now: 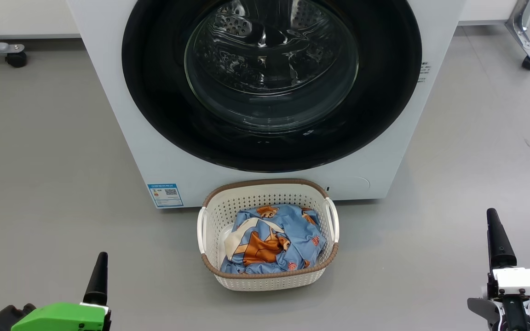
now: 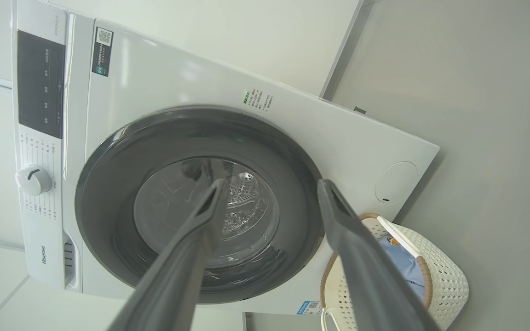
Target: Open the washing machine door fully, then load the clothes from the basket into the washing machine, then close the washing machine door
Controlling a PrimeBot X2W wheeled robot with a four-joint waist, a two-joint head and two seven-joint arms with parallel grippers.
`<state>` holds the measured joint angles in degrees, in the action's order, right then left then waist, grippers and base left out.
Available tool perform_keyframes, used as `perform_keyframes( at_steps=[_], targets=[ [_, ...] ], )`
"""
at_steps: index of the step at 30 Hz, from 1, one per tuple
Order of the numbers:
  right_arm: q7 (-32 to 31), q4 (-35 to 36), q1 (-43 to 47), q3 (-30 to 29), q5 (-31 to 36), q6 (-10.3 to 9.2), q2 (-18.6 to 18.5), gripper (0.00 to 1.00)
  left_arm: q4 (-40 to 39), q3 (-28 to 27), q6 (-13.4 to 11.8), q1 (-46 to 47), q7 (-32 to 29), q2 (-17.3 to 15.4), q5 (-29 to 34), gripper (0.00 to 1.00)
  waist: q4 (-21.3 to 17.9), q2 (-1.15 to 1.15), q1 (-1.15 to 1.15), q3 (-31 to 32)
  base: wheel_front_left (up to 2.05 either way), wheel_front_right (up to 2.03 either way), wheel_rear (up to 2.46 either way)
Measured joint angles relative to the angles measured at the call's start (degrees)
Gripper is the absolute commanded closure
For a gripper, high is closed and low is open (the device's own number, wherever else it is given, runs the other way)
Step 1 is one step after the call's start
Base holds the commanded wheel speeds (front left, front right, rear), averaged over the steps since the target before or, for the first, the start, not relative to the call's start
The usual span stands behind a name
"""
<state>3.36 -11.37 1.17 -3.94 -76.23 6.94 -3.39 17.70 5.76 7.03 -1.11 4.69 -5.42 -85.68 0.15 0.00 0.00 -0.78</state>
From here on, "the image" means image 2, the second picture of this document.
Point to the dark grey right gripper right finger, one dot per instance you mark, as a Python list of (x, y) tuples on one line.
[(371, 285)]

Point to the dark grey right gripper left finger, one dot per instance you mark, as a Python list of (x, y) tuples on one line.
[(177, 276)]

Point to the blue cartoon print garment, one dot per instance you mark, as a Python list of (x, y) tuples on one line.
[(403, 266)]

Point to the washing machine glass door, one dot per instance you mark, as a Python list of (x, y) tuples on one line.
[(108, 193)]

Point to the stainless steel washer drum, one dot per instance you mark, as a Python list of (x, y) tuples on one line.
[(243, 193)]

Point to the round white filter access cover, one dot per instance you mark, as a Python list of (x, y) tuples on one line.
[(396, 181)]

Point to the white front-load washing machine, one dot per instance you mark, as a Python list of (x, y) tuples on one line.
[(338, 138)]

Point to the white washing machine dial knob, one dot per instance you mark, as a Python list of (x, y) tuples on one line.
[(33, 180)]

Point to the dark washing machine display panel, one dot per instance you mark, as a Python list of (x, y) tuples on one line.
[(39, 87)]

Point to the blue energy label sticker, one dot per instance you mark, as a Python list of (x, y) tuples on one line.
[(309, 308)]

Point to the cream perforated laundry basket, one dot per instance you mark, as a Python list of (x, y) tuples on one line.
[(444, 276)]

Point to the printed text label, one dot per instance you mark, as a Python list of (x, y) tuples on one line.
[(258, 100)]

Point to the dark QR info sticker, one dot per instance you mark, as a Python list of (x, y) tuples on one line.
[(103, 50)]

